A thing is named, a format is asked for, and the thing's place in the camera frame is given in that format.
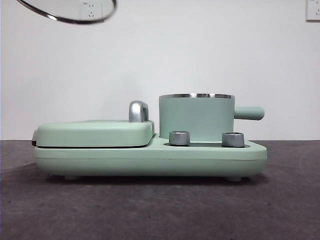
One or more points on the silver control knob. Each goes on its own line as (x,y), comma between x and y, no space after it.
(233,139)
(179,138)

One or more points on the glass pot lid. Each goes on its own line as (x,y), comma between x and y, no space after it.
(72,21)

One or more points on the green breakfast machine base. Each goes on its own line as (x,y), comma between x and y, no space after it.
(175,160)

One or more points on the white wall socket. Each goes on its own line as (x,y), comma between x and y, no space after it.
(92,12)
(313,10)

